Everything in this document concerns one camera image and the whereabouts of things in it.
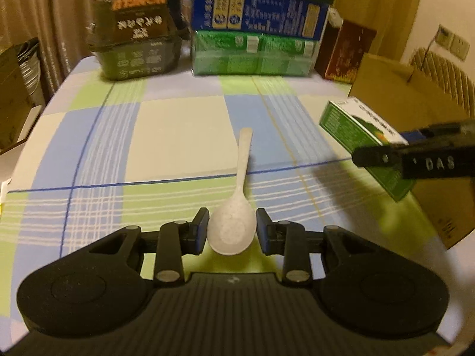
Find beige wall socket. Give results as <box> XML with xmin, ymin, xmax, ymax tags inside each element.
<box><xmin>434</xmin><ymin>24</ymin><xmax>469</xmax><ymax>61</ymax></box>

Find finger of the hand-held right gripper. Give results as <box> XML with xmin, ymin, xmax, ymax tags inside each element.
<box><xmin>351</xmin><ymin>142</ymin><xmax>406</xmax><ymax>168</ymax></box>
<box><xmin>400</xmin><ymin>119</ymin><xmax>475</xmax><ymax>144</ymax></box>

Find blue printed carton box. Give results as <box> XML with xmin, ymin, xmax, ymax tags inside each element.
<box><xmin>191</xmin><ymin>0</ymin><xmax>331</xmax><ymax>42</ymax></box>

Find wooden door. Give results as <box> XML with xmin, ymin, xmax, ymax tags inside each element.
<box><xmin>333</xmin><ymin>0</ymin><xmax>426</xmax><ymax>61</ymax></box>

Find black container green label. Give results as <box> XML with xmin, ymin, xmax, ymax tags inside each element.
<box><xmin>87</xmin><ymin>35</ymin><xmax>183</xmax><ymax>81</ymax></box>

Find brown cardboard box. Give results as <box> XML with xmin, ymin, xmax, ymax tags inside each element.
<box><xmin>349</xmin><ymin>52</ymin><xmax>475</xmax><ymax>251</ymax></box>

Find green shrink-wrapped carton pack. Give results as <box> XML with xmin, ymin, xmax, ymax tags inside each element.
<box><xmin>191</xmin><ymin>29</ymin><xmax>322</xmax><ymax>77</ymax></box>

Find checked cloth desktop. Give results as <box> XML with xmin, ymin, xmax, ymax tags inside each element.
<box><xmin>0</xmin><ymin>55</ymin><xmax>451</xmax><ymax>279</ymax></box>

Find beige curtain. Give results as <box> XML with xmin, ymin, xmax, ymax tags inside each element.
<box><xmin>0</xmin><ymin>0</ymin><xmax>202</xmax><ymax>95</ymax></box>

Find stack of metal bowls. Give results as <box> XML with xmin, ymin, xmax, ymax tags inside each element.
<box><xmin>16</xmin><ymin>39</ymin><xmax>42</xmax><ymax>109</ymax></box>

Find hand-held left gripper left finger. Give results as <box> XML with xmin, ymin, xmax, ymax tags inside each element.
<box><xmin>87</xmin><ymin>208</ymin><xmax>209</xmax><ymax>283</ymax></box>

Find white plastic spoon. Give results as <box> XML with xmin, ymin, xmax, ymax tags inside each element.
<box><xmin>206</xmin><ymin>128</ymin><xmax>258</xmax><ymax>256</ymax></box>

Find dark red gift box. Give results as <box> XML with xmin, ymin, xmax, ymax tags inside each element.
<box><xmin>314</xmin><ymin>18</ymin><xmax>378</xmax><ymax>84</ymax></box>

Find small green box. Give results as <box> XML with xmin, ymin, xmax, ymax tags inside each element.
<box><xmin>319</xmin><ymin>96</ymin><xmax>415</xmax><ymax>203</ymax></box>

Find large brown storage box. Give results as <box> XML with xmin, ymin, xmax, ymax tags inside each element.
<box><xmin>0</xmin><ymin>37</ymin><xmax>46</xmax><ymax>153</ymax></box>

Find black container brown label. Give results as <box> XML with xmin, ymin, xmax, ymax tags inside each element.
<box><xmin>89</xmin><ymin>0</ymin><xmax>182</xmax><ymax>47</ymax></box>

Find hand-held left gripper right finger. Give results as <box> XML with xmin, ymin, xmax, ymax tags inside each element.
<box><xmin>256</xmin><ymin>208</ymin><xmax>376</xmax><ymax>283</ymax></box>

